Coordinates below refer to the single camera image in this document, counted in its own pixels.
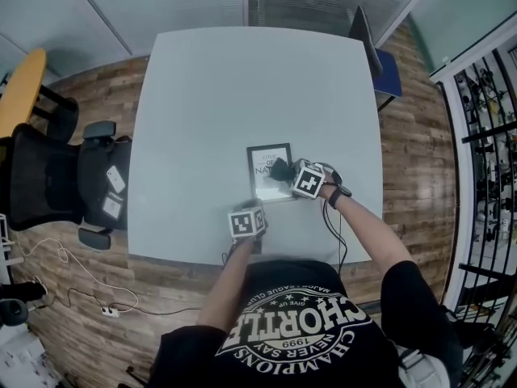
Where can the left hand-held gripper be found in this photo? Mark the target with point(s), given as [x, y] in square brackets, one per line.
[246, 224]

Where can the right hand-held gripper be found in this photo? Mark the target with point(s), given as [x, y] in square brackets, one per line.
[309, 182]

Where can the black framed text picture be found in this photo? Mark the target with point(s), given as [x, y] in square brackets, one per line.
[258, 188]

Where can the dark blue cloth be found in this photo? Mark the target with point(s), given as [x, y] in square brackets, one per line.
[280, 172]

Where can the person's left forearm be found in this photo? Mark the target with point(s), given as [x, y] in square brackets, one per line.
[228, 289]

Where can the person's right forearm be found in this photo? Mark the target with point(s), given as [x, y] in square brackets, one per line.
[371, 233]

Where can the person's right hand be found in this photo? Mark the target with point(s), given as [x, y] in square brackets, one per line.
[329, 178]

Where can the black wristwatch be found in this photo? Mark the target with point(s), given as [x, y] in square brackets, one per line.
[341, 194]

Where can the white table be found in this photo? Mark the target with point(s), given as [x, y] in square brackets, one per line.
[242, 95]

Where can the blue chair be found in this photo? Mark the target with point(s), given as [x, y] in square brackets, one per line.
[387, 75]

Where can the white tag card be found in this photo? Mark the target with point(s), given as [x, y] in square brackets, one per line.
[112, 206]

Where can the white phone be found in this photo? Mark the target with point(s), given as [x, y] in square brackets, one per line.
[115, 178]

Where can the person's black printed t-shirt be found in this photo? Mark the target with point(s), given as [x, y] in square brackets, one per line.
[291, 338]

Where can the white power strip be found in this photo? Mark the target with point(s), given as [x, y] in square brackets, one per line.
[110, 310]

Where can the black metal shelf rack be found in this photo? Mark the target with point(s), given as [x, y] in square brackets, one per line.
[488, 136]

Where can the black mesh office chair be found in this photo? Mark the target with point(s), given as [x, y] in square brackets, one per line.
[40, 176]

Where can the black shoes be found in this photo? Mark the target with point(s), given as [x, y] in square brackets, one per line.
[20, 291]

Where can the white metal rack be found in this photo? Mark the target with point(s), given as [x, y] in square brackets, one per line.
[5, 237]

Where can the yellow round side table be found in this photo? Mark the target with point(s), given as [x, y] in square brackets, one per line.
[22, 91]

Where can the grey round speaker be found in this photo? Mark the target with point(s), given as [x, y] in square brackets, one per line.
[12, 311]

